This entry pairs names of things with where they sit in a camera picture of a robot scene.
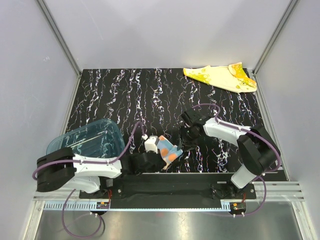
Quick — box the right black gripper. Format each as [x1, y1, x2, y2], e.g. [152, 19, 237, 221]
[177, 125, 201, 152]

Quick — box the orange polka dot towel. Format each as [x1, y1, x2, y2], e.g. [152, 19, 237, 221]
[157, 135, 183, 170]

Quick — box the blue transparent plastic bin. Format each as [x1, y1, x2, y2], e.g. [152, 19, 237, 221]
[46, 119, 125, 158]

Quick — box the yellow cream towel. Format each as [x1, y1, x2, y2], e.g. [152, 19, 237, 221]
[183, 62, 258, 93]

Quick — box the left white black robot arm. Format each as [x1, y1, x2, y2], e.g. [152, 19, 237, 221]
[32, 147, 167, 198]

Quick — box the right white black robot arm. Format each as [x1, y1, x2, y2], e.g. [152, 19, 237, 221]
[179, 115, 282, 199]

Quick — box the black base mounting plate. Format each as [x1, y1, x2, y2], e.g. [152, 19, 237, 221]
[79, 173, 257, 200]

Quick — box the black marbled table mat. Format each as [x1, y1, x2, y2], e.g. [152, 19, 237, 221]
[59, 68, 287, 174]

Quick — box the left small connector box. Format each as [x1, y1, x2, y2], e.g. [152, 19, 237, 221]
[96, 201, 110, 209]

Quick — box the right orange connector box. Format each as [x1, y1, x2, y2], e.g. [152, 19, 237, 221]
[230, 202, 247, 214]

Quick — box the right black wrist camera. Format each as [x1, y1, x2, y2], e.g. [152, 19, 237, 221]
[180, 109, 211, 127]

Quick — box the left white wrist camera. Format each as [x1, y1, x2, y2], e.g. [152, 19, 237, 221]
[141, 134, 159, 153]

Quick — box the aluminium front rail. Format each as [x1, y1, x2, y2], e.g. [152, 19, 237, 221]
[33, 181, 304, 212]

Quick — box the left aluminium frame post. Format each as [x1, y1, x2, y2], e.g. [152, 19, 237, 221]
[34, 0, 82, 78]

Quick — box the aluminium frame post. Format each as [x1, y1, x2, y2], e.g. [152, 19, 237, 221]
[34, 0, 82, 78]
[252, 0, 300, 76]

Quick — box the right aluminium frame post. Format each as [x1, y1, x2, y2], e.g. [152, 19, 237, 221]
[252, 0, 300, 76]

